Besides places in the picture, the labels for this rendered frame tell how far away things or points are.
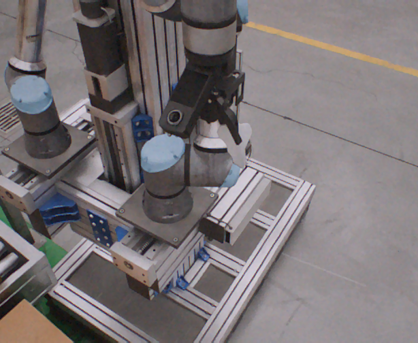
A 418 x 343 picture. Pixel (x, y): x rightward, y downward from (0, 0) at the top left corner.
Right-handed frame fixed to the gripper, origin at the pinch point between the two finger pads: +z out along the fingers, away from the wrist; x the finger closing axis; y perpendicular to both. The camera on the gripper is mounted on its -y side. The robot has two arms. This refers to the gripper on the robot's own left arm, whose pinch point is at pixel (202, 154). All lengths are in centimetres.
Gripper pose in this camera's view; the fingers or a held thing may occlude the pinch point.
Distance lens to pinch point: 76.2
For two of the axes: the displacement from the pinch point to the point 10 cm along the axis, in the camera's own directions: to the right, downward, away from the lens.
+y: 5.3, -6.1, 5.9
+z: 0.0, 7.0, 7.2
